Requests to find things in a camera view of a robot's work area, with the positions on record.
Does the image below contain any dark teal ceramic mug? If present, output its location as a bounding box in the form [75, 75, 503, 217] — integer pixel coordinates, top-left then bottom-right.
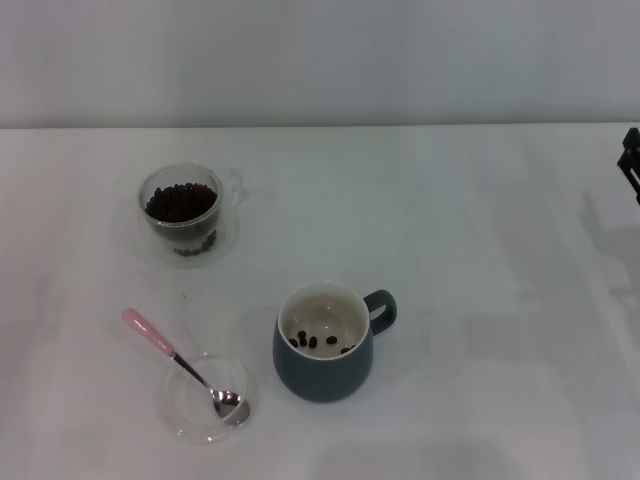
[272, 280, 399, 404]

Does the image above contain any pink-handled metal spoon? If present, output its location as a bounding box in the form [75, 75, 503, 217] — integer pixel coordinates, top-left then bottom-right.
[121, 308, 251, 426]

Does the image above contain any pile of dark coffee beans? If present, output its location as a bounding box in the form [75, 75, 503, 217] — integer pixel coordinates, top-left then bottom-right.
[145, 182, 219, 236]

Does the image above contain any clear glass saucer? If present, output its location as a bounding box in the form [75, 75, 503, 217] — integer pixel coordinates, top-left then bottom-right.
[117, 199, 243, 271]

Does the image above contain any small clear glass dish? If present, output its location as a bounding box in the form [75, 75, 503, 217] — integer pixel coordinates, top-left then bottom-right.
[162, 352, 259, 445]

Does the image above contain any clear double-wall glass cup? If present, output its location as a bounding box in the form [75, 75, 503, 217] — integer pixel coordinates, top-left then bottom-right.
[137, 164, 247, 257]

